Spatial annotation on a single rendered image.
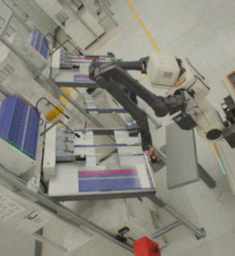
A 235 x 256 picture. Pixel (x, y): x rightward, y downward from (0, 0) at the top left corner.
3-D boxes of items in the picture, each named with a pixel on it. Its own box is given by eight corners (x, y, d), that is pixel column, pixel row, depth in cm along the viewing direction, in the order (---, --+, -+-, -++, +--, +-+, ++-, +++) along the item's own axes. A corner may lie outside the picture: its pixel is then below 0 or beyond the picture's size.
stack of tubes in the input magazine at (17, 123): (40, 113, 229) (12, 91, 214) (35, 159, 189) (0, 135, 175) (29, 122, 233) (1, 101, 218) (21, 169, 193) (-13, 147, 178)
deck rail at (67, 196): (154, 194, 206) (156, 188, 202) (154, 196, 204) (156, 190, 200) (49, 199, 195) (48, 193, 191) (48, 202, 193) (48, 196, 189)
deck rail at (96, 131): (136, 132, 259) (137, 127, 255) (136, 134, 257) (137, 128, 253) (52, 134, 248) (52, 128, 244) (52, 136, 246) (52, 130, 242)
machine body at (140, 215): (153, 184, 304) (115, 153, 270) (171, 246, 249) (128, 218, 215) (104, 214, 323) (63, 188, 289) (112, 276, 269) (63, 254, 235)
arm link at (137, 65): (87, 71, 191) (87, 57, 194) (88, 80, 204) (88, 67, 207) (157, 69, 193) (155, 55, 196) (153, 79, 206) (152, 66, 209)
